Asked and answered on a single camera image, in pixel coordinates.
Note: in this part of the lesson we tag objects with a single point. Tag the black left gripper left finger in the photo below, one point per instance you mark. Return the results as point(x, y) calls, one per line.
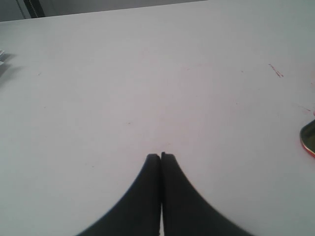
point(138, 212)

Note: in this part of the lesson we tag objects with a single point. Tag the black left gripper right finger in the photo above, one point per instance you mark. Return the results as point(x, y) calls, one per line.
point(184, 210)

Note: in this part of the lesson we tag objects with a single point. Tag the gold tin lid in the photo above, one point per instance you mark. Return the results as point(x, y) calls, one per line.
point(307, 138)

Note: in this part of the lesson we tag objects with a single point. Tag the grey metal bracket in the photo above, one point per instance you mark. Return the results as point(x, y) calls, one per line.
point(5, 59)

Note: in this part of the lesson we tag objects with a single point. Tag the dark vertical post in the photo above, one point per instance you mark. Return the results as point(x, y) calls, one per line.
point(34, 8)

